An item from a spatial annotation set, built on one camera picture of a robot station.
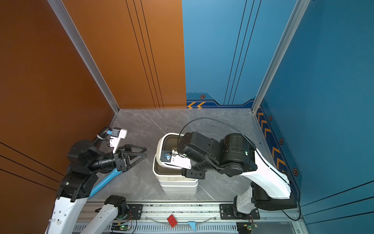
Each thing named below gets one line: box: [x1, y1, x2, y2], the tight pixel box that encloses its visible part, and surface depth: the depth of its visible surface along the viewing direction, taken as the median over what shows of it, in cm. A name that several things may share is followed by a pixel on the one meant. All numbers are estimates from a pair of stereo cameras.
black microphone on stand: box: [92, 126, 113, 147], surface depth 75 cm
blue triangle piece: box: [187, 221, 196, 233], surface depth 69 cm
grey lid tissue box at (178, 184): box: [157, 179, 199, 189], surface depth 67 cm
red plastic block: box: [166, 214, 178, 229], surface depth 71 cm
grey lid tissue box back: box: [160, 184, 199, 194], surface depth 71 cm
